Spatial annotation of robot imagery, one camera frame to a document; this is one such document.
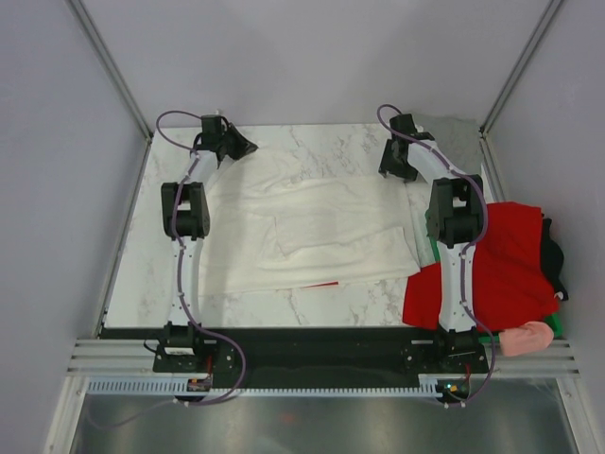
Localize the aluminium frame post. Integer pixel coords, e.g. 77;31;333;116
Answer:
66;0;153;142
479;0;566;138

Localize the white red printed t shirt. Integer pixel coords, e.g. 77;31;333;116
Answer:
199;148;420;296

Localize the folded grey t shirt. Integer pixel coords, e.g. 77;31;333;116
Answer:
413;113;483;174

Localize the aluminium frame post left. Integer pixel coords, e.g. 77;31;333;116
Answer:
66;0;153;142

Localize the pink t shirt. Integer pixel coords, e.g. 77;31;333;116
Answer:
499;322;554;357

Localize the aluminium front rail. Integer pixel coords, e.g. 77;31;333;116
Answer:
66;339;579;379

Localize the black t shirt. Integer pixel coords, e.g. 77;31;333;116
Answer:
540;218;569;301

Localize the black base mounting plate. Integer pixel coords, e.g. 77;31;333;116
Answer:
150;325;491;393

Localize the white slotted cable duct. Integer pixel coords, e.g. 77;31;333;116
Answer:
86;376;442;398

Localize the green plastic bin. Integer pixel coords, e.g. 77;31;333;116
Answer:
423;207;563;344

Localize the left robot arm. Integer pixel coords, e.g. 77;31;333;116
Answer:
154;110;258;375

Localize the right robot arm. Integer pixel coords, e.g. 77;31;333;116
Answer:
378;110;488;373

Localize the aluminium frame post right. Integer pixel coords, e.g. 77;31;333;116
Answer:
479;0;566;138

